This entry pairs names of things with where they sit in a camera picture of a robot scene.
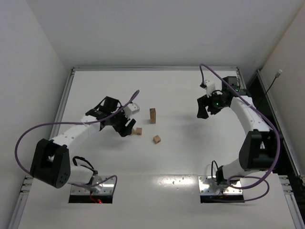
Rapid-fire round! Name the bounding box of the grey translucent plastic bin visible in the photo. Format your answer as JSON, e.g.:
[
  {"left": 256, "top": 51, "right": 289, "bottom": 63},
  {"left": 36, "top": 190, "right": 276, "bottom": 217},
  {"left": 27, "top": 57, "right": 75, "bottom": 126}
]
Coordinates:
[{"left": 224, "top": 76, "right": 240, "bottom": 88}]

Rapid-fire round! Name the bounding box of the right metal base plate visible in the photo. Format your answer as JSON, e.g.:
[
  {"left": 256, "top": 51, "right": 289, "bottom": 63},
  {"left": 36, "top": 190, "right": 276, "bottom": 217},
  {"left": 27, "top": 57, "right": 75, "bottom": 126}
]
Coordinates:
[{"left": 198, "top": 176, "right": 243, "bottom": 197}]

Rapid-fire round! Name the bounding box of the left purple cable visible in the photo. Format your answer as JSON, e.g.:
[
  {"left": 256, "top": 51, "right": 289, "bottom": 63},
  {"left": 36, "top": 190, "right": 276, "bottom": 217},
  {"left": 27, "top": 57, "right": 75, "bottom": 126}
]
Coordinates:
[{"left": 14, "top": 89, "right": 140, "bottom": 189}]

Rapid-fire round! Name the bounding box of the aluminium table frame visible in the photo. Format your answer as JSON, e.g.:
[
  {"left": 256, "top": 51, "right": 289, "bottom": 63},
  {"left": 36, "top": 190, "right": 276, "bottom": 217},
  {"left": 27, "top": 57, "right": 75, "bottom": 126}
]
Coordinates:
[{"left": 18, "top": 67, "right": 304, "bottom": 229}]

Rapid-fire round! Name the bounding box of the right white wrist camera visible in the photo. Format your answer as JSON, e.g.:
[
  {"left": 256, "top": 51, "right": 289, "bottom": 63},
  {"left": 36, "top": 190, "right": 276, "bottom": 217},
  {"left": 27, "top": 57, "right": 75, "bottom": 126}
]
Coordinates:
[{"left": 200, "top": 80, "right": 215, "bottom": 97}]

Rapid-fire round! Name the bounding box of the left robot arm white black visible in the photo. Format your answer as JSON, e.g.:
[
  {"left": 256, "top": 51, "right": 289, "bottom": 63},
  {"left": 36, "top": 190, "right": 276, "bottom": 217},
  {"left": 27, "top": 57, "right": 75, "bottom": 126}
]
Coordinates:
[{"left": 30, "top": 96, "right": 140, "bottom": 188}]

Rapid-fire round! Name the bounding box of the black wall cable with plug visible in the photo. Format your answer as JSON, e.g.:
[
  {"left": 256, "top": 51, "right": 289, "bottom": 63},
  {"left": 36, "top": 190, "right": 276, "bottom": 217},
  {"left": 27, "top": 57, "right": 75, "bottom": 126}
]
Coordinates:
[{"left": 252, "top": 69, "right": 283, "bottom": 113}]

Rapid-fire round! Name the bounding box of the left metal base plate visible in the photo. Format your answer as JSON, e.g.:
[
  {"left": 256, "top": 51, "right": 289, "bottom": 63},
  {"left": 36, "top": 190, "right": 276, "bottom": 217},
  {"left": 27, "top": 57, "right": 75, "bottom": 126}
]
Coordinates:
[{"left": 71, "top": 175, "right": 117, "bottom": 195}]

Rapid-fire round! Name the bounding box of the long dark wood block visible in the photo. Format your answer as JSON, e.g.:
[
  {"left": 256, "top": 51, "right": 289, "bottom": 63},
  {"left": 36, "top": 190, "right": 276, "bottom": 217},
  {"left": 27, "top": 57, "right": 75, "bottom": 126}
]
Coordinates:
[{"left": 150, "top": 114, "right": 156, "bottom": 124}]

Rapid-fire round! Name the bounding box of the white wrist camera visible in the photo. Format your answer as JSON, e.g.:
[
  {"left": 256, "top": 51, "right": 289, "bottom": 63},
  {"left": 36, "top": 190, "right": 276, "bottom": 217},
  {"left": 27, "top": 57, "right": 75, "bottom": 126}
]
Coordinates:
[
  {"left": 123, "top": 103, "right": 140, "bottom": 118},
  {"left": 200, "top": 80, "right": 215, "bottom": 97}
]

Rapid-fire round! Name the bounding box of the metal base plate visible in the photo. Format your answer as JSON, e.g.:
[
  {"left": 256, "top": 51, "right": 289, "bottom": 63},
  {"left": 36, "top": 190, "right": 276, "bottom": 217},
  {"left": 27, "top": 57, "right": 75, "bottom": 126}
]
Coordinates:
[
  {"left": 71, "top": 175, "right": 117, "bottom": 195},
  {"left": 198, "top": 176, "right": 243, "bottom": 197}
]

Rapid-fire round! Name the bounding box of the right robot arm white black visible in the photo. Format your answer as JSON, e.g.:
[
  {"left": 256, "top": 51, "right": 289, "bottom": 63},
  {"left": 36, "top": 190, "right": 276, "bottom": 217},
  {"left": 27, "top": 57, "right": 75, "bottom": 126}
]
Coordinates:
[{"left": 197, "top": 76, "right": 283, "bottom": 185}]

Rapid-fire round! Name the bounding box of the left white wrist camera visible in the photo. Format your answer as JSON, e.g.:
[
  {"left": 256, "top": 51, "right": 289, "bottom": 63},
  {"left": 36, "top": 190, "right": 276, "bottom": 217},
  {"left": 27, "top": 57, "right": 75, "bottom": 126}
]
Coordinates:
[{"left": 123, "top": 103, "right": 140, "bottom": 118}]

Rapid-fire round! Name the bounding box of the light wood cube with letter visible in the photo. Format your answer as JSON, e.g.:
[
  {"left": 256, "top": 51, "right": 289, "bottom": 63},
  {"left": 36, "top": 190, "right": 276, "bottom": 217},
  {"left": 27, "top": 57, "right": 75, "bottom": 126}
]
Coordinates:
[{"left": 135, "top": 127, "right": 142, "bottom": 135}]

